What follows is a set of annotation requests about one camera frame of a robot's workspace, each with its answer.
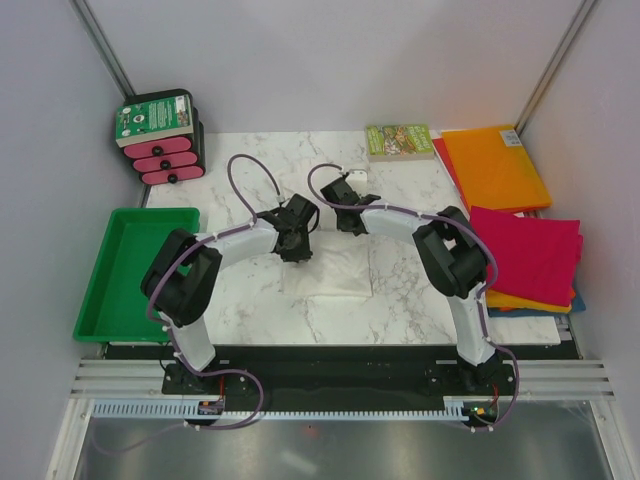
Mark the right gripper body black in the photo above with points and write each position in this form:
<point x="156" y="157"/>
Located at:
<point x="340" y="224"/>

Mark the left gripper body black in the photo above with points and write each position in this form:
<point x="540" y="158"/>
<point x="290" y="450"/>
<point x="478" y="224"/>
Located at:
<point x="300" y="249"/>

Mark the white t shirt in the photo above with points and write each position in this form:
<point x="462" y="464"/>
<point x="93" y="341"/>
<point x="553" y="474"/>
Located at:
<point x="339" y="266"/>

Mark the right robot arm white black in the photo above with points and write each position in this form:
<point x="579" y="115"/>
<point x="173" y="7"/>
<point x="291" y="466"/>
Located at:
<point x="453" y="259"/>

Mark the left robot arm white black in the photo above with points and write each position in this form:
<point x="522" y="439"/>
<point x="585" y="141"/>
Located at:
<point x="180" y="280"/>

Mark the light green book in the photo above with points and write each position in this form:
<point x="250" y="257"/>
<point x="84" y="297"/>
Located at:
<point x="406" y="142"/>

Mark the red folder under orange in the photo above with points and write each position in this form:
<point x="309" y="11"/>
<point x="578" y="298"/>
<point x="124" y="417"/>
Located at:
<point x="440" y="148"/>

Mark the black pink drawer stand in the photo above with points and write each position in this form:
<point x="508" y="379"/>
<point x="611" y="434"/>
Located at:
<point x="170" y="160"/>

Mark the orange plastic folder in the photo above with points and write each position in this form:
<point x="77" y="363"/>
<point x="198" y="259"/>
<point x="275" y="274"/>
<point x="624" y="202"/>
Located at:
<point x="494" y="170"/>

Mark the green plastic tray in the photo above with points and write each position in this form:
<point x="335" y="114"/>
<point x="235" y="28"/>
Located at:
<point x="114" y="308"/>

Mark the magenta folded t shirt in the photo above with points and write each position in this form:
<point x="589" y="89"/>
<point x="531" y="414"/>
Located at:
<point x="536" y="258"/>

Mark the green book on stand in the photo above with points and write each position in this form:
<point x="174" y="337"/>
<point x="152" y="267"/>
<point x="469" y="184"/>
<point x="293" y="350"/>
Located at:
<point x="154" y="120"/>

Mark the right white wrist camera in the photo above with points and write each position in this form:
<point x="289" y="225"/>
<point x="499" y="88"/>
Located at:
<point x="356" y="178"/>

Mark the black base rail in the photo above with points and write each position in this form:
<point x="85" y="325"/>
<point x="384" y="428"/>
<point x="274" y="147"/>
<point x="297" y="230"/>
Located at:
<point x="334" y="377"/>

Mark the white slotted cable duct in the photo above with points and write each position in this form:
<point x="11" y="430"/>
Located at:
<point x="195" y="409"/>

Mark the left aluminium frame post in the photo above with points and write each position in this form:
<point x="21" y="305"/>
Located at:
<point x="99" y="39"/>

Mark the aluminium frame post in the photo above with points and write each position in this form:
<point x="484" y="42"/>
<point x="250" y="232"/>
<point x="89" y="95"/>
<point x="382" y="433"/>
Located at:
<point x="561" y="53"/>
<point x="99" y="39"/>

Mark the right aluminium frame post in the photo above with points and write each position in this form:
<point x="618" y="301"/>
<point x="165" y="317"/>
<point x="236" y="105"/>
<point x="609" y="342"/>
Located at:
<point x="561" y="53"/>

